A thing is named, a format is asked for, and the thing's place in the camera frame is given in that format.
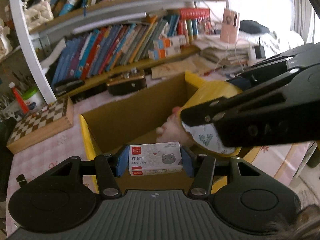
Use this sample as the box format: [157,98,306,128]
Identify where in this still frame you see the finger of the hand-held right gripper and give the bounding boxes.
[225,44,320,90]
[180,68,303,127]

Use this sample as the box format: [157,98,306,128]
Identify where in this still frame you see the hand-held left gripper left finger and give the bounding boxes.
[45,145,130,197]

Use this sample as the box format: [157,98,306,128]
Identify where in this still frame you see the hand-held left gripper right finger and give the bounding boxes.
[180,146,267,198]

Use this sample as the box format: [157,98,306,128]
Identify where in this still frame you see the yellow tape roll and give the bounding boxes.
[179,81,243,158]

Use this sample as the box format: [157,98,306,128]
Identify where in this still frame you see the pink plush toy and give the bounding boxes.
[156,107,197,147]

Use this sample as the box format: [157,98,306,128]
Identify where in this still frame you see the white staple box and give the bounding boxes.
[129,142,182,177]

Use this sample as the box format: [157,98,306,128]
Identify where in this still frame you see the yellow cardboard box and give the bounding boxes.
[79,71,260,195]

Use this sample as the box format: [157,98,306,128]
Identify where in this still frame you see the pink checked cloth desktop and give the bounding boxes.
[5,62,318,233]

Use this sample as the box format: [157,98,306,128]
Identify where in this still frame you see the black power adapter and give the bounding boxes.
[254,45,266,58]

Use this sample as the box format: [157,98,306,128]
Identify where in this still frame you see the white sofa cover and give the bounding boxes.
[260,29,307,64]

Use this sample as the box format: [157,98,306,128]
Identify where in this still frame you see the black pouch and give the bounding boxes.
[239,19,272,35]

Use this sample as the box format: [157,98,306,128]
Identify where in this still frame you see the stack of papers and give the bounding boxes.
[194,34,252,67]

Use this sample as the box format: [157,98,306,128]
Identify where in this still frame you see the black stapler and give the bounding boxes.
[53,79,86,98]

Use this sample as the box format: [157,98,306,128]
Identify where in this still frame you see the grey fluffy sleeve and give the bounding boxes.
[265,204,320,240]

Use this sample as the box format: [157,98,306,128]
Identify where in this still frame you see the wooden chessboard box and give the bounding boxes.
[6,96,74,155]

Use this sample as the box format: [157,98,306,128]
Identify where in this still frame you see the red thick book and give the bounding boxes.
[179,8,211,20]

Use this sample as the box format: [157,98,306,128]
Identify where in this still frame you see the white jar green lid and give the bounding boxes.
[22,87,46,113]

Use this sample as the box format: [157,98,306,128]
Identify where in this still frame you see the row of thin picture books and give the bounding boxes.
[51,14,200,87]

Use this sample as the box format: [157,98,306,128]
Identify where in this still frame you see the red glue tube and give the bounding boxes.
[9,82,30,114]

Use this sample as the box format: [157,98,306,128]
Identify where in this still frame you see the white pen holder with brushes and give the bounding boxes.
[0,80,23,120]

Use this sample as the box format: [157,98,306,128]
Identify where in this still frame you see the white bookshelf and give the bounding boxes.
[7,0,228,103]

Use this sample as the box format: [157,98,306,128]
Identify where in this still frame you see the cream fabric ornament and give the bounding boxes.
[0,19,13,55]

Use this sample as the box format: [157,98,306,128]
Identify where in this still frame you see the white quilted handbag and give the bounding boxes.
[24,0,54,30]

